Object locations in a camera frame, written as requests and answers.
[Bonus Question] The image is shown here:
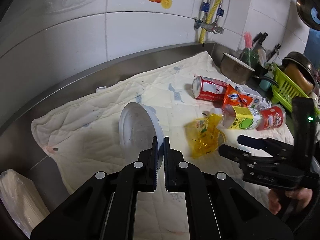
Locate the red instant noodle cup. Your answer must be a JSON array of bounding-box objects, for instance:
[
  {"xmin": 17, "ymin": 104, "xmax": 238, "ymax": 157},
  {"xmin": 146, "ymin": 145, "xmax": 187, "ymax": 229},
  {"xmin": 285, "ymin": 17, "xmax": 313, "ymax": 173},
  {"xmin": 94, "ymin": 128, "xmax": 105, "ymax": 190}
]
[{"xmin": 256, "ymin": 105, "xmax": 286, "ymax": 131}]

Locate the yellow label plastic bottle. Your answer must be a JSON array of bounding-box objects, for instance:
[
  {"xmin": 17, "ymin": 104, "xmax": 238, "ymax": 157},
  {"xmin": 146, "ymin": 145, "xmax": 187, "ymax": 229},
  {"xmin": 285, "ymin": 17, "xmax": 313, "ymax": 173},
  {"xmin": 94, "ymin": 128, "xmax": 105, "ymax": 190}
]
[{"xmin": 210, "ymin": 105, "xmax": 261, "ymax": 130}]

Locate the yellow plastic wrapper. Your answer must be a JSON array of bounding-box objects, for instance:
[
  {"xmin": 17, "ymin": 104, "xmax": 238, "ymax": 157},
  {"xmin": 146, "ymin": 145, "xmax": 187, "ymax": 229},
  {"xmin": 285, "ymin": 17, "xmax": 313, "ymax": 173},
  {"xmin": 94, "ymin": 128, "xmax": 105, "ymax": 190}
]
[{"xmin": 184, "ymin": 113, "xmax": 226, "ymax": 159}]

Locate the orange snack packet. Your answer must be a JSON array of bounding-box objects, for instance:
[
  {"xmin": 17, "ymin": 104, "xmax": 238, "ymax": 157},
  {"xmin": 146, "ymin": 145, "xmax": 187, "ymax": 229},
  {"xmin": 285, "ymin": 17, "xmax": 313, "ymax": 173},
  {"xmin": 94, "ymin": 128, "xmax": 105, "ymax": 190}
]
[{"xmin": 223, "ymin": 85, "xmax": 253, "ymax": 107}]

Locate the red soda can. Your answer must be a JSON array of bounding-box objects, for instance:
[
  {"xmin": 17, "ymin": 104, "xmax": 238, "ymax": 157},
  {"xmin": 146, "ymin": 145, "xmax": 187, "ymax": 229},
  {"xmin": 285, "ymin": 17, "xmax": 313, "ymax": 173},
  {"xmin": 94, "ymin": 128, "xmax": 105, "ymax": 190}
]
[{"xmin": 191, "ymin": 76, "xmax": 228, "ymax": 102}]

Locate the person's right hand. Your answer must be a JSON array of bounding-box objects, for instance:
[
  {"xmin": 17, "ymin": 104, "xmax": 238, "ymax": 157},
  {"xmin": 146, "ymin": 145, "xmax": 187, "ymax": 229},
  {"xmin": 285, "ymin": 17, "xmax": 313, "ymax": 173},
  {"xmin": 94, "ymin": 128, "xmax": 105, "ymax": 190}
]
[{"xmin": 268, "ymin": 188, "xmax": 313, "ymax": 215}]

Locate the white milk carton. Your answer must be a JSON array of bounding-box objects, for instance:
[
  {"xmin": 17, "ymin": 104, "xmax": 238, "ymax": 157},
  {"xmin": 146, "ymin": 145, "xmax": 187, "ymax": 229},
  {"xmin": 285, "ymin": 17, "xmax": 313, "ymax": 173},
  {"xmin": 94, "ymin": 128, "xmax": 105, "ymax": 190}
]
[{"xmin": 235, "ymin": 85, "xmax": 272, "ymax": 110}]

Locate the green dish rack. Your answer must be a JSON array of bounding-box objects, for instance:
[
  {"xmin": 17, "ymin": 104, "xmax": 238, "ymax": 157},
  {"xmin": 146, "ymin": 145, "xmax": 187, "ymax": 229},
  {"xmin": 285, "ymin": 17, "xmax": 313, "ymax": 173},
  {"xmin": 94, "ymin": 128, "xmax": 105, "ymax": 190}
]
[{"xmin": 271, "ymin": 62, "xmax": 315, "ymax": 113}]

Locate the brown bowl under pan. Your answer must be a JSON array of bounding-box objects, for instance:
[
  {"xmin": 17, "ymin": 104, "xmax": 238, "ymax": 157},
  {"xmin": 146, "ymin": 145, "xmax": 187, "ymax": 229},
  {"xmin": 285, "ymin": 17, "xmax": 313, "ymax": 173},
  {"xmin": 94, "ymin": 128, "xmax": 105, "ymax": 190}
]
[{"xmin": 284, "ymin": 63, "xmax": 313, "ymax": 95}]

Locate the green utensil holder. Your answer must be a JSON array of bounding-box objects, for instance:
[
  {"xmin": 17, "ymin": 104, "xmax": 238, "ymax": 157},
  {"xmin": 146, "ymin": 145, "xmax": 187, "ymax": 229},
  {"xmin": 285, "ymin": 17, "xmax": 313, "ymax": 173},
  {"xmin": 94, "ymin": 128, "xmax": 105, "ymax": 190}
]
[{"xmin": 240, "ymin": 48, "xmax": 259, "ymax": 68}]

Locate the pink bottle brush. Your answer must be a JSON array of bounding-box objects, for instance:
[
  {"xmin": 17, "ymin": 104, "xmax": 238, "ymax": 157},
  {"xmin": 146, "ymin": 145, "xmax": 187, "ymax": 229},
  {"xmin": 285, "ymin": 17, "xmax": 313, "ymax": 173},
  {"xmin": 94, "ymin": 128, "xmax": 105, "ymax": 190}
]
[{"xmin": 244, "ymin": 31, "xmax": 253, "ymax": 50}]

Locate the clear plastic bag stack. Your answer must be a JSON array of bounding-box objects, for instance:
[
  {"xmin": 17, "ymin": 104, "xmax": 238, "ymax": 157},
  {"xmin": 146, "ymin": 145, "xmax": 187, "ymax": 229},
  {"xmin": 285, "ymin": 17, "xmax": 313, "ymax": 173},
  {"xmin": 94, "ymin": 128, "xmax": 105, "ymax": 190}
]
[{"xmin": 1, "ymin": 169, "xmax": 50, "ymax": 238}]

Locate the yellow gas hose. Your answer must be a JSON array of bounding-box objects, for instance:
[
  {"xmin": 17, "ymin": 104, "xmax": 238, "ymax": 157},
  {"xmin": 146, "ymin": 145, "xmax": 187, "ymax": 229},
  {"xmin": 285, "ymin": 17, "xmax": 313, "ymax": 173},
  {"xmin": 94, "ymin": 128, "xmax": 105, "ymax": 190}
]
[{"xmin": 198, "ymin": 0, "xmax": 234, "ymax": 44}]

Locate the metal wall tap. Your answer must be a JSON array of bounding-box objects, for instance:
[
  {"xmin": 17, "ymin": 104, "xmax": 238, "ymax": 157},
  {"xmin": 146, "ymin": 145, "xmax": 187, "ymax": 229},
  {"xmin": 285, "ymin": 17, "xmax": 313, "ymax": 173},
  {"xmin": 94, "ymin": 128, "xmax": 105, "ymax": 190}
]
[{"xmin": 194, "ymin": 18, "xmax": 224, "ymax": 34}]

